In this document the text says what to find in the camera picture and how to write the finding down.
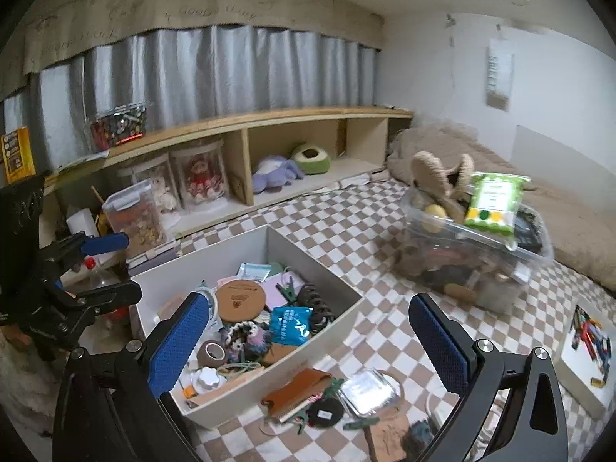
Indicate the black round mirror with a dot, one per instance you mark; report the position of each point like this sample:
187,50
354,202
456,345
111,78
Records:
325,413

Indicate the white storage box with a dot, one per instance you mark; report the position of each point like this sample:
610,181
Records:
298,257

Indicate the clear plastic bottle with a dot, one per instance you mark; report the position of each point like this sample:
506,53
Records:
103,274

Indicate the white plastic knob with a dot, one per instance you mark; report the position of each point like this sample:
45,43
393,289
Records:
208,378

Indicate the white hanging paper bag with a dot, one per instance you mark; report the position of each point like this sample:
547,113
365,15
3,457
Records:
499,62

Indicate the white teal packet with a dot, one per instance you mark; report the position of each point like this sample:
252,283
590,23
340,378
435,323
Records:
254,272

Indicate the clear box of colourful bits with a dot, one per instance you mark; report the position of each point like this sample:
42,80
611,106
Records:
118,127

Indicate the green wipes packet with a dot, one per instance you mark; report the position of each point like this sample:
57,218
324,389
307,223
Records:
495,202

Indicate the grey curtain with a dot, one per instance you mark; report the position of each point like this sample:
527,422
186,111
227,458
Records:
216,72

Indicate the clear lidded container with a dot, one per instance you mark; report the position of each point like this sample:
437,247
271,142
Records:
134,221

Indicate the clear plastic case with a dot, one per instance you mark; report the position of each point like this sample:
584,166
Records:
368,392

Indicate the yellow box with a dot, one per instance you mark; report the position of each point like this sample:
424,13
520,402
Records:
17,154

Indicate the clear plastic storage bin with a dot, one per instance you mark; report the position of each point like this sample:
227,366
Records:
481,269

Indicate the white charger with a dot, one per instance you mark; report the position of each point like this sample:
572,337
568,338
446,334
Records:
442,416

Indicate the plain round cork coaster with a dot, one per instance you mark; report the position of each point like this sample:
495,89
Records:
280,355

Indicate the beige curtain valance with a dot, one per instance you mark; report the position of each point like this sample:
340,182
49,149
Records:
192,5

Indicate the dark scrunchie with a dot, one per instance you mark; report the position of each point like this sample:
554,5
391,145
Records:
419,435

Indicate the yellow ball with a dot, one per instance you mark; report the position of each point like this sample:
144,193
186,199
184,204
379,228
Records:
435,217

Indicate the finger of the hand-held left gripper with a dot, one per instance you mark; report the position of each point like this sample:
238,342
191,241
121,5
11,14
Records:
106,298
103,244

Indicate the flower scrunchie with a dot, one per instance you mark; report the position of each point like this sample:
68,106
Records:
245,341

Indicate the white paper roll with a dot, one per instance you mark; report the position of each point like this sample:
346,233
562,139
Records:
83,224

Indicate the long wooden shelf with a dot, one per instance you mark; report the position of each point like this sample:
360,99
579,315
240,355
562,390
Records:
240,173

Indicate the blue foil packet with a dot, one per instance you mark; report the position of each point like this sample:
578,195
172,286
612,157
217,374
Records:
288,325

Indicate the brown leather comb pouch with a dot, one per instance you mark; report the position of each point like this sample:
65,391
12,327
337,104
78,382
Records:
298,390

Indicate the printed round cork coaster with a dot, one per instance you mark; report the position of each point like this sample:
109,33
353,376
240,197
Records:
240,301

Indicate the pale fuzzy rug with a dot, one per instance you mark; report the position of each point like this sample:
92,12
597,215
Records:
24,385

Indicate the white tray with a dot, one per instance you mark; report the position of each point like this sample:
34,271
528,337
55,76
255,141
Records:
577,380

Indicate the brown fuzzy plush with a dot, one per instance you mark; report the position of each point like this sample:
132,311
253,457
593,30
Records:
433,173

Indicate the beige duvet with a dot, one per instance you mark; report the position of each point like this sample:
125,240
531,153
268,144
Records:
577,231

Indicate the green clip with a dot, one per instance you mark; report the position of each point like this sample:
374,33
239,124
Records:
288,288

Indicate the brown leather drawn mat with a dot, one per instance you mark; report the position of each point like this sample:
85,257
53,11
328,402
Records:
390,440

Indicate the checkered blanket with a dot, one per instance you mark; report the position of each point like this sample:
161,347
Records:
337,211

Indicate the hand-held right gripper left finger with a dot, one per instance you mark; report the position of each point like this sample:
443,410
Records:
180,344

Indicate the brown tape roll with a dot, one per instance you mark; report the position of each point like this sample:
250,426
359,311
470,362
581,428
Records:
212,353

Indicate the green avocado plush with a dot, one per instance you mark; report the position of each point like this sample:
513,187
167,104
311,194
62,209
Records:
313,161

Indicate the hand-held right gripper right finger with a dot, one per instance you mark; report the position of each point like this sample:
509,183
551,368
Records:
438,349

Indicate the clear jar of shells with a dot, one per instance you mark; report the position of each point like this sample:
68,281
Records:
154,187

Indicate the purple plush toy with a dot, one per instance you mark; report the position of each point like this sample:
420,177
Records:
274,173

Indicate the pile of coloured pens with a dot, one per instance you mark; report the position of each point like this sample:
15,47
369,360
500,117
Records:
592,341

